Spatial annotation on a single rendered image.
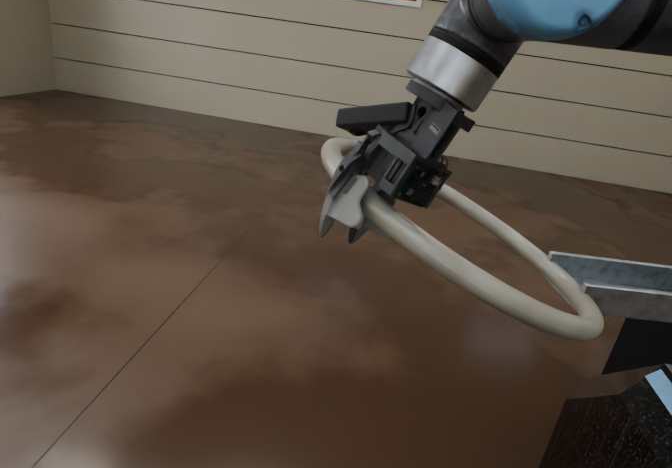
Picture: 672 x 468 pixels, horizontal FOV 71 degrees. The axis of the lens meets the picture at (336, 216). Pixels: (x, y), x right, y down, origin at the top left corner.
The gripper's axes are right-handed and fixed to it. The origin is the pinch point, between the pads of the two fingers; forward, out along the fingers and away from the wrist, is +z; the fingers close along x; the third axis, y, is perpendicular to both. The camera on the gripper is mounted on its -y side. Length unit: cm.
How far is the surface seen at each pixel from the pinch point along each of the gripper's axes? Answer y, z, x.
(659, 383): 26, 6, 90
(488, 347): -50, 72, 204
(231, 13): -633, 20, 251
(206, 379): -86, 128, 72
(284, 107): -551, 95, 348
